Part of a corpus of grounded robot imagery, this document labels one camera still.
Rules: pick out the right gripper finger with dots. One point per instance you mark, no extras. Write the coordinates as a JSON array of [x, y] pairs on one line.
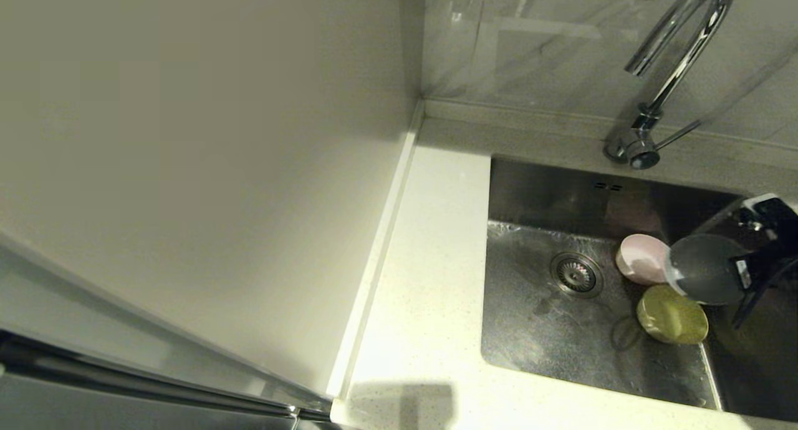
[[767, 268], [773, 215]]

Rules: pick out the white bowl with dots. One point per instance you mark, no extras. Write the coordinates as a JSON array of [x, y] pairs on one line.
[[701, 268]]

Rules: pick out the yellow-green bowl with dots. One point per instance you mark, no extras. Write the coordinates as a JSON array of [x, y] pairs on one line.
[[673, 318]]

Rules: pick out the pink bowl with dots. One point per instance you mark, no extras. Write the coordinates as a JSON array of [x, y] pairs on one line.
[[642, 258]]

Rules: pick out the chrome gooseneck faucet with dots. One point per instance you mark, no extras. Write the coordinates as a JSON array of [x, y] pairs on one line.
[[642, 146]]

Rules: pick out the metal sink drain strainer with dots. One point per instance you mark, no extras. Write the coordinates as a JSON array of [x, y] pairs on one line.
[[576, 275]]

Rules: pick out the stainless steel sink basin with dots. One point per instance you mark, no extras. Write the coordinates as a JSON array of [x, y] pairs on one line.
[[548, 349]]

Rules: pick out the white trim strip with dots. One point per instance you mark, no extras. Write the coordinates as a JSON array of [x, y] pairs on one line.
[[381, 243]]

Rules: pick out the white tall cabinet side panel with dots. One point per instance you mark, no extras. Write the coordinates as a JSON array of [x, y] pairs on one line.
[[187, 137]]

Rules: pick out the stainless steel appliance door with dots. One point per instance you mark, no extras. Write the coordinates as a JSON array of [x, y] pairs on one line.
[[93, 414]]

